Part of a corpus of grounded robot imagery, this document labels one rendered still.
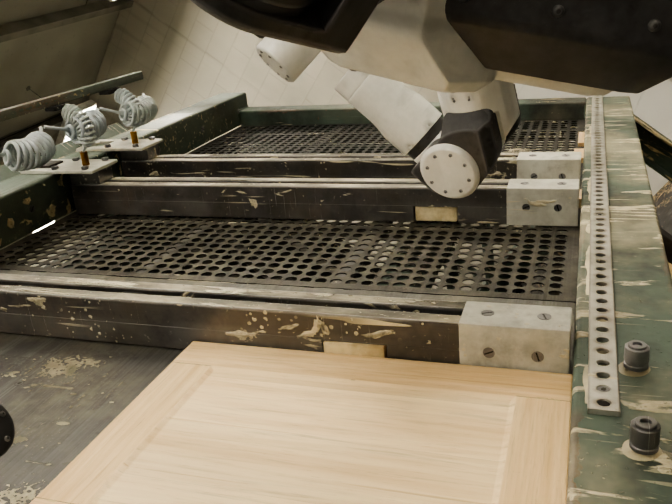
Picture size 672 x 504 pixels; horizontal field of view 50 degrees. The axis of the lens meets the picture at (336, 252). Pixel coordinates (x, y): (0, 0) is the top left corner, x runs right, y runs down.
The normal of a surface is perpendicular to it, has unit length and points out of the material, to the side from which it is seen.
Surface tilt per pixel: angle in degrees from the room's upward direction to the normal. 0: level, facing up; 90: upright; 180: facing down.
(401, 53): 101
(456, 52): 137
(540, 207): 90
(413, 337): 90
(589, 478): 53
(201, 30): 90
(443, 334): 90
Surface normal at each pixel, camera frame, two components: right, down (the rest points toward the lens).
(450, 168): -0.46, 0.59
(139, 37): -0.36, 0.43
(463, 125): -0.55, -0.15
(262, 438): -0.08, -0.93
